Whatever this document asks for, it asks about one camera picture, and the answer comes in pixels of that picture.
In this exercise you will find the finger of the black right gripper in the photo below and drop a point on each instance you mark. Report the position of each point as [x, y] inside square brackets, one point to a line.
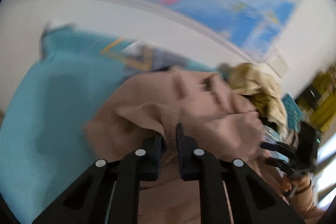
[279, 147]
[280, 164]

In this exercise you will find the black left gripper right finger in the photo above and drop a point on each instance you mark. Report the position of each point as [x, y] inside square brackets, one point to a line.
[230, 192]

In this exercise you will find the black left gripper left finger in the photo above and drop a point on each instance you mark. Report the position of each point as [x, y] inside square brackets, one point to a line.
[108, 192]

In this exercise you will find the pink beige trousers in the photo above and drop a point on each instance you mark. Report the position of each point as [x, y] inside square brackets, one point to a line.
[223, 123]

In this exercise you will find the person's right hand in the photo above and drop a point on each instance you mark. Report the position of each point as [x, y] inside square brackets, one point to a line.
[292, 186]

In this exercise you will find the yellow green shelf items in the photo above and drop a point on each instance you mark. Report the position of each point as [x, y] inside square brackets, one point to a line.
[317, 101]

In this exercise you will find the beige yellow crumpled garment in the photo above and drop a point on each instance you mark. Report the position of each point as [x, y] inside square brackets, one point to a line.
[262, 90]

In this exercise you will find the teal patterned bed sheet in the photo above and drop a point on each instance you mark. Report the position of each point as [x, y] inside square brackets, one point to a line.
[43, 148]

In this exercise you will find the white wall socket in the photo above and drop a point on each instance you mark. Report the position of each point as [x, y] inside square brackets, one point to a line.
[278, 63]

